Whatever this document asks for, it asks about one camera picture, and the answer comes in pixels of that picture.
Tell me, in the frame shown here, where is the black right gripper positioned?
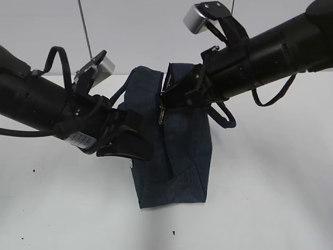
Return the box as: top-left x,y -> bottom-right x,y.
159,45 -> 252,109

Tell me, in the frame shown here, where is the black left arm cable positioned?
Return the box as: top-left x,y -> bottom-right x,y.
0,46 -> 105,139

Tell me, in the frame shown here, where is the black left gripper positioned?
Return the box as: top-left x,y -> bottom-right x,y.
59,94 -> 153,161

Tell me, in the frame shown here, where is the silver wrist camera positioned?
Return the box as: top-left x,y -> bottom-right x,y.
73,50 -> 115,91
183,1 -> 249,46

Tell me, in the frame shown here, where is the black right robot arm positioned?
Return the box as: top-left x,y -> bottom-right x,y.
160,1 -> 332,108

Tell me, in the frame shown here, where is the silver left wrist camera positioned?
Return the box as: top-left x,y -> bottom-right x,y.
73,50 -> 115,91

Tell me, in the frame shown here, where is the dark blue lunch bag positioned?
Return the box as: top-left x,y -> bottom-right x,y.
112,66 -> 236,209

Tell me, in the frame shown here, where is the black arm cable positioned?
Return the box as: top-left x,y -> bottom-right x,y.
251,74 -> 297,106
0,46 -> 105,139

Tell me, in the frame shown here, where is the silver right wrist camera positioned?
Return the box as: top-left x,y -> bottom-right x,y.
183,1 -> 249,46

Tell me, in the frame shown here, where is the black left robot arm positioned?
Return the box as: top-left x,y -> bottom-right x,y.
1,46 -> 153,160

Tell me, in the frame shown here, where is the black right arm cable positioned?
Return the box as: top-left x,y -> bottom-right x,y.
251,74 -> 297,106

